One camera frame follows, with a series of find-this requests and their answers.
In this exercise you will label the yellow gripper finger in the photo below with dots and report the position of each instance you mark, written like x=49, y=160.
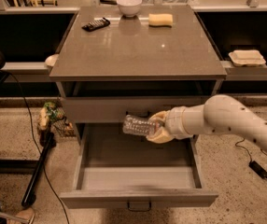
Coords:
x=160, y=117
x=160, y=137

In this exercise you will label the clear plastic water bottle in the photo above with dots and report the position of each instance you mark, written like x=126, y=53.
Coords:
x=140, y=126

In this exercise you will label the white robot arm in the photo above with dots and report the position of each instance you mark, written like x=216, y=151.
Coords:
x=220, y=114

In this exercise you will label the open lower grey drawer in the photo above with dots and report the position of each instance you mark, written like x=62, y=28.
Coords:
x=114, y=168

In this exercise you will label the grey drawer cabinet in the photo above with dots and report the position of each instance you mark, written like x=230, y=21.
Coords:
x=131, y=58

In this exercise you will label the closed upper grey drawer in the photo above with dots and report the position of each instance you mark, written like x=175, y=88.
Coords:
x=113, y=109

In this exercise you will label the yellow sponge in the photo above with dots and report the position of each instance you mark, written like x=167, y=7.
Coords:
x=158, y=20

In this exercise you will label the white foam takeout container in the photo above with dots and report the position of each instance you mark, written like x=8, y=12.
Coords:
x=251, y=57

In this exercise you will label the black remote control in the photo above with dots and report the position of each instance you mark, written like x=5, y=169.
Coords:
x=96, y=25

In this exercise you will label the black desk leg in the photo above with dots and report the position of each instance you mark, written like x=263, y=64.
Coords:
x=29, y=195

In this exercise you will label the white bowl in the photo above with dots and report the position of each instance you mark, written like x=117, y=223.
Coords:
x=129, y=8

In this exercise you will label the white plate on ledge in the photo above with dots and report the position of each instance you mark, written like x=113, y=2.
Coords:
x=51, y=60

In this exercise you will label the tan shoe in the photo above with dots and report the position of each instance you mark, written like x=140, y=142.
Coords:
x=28, y=214

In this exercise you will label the black lower drawer handle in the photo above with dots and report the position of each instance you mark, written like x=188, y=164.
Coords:
x=139, y=206

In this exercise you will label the black power adapter with cable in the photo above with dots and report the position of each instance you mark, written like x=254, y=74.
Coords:
x=258, y=169

